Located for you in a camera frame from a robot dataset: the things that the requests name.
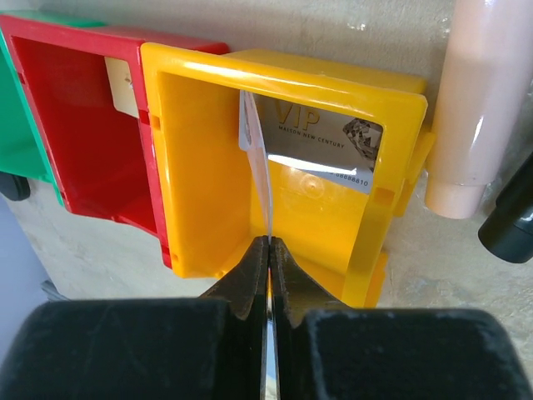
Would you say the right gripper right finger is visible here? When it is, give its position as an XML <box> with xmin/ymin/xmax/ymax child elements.
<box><xmin>270</xmin><ymin>239</ymin><xmax>532</xmax><ymax>399</ymax></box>

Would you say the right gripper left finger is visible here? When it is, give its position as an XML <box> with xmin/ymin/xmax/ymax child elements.
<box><xmin>1</xmin><ymin>237</ymin><xmax>269</xmax><ymax>399</ymax></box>

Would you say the yellow plastic bin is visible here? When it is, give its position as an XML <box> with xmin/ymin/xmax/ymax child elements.
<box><xmin>141</xmin><ymin>43</ymin><xmax>435</xmax><ymax>307</ymax></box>

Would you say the red plastic bin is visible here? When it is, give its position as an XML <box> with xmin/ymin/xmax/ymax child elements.
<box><xmin>1</xmin><ymin>11</ymin><xmax>229</xmax><ymax>265</ymax></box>

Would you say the green plastic bin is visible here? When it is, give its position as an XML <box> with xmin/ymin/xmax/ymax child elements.
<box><xmin>0</xmin><ymin>11</ymin><xmax>109</xmax><ymax>208</ymax></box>

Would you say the silver card in yellow bin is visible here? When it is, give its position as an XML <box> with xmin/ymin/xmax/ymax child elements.
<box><xmin>253</xmin><ymin>93</ymin><xmax>383</xmax><ymax>194</ymax></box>

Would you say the card in red bin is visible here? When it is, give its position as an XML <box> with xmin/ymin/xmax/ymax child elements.
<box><xmin>104</xmin><ymin>57</ymin><xmax>139</xmax><ymax>118</ymax></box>

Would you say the black microphone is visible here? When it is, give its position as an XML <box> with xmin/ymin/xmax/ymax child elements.
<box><xmin>478</xmin><ymin>155</ymin><xmax>532</xmax><ymax>264</ymax></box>

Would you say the pink microphone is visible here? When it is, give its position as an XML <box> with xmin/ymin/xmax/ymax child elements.
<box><xmin>425</xmin><ymin>1</ymin><xmax>532</xmax><ymax>219</ymax></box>

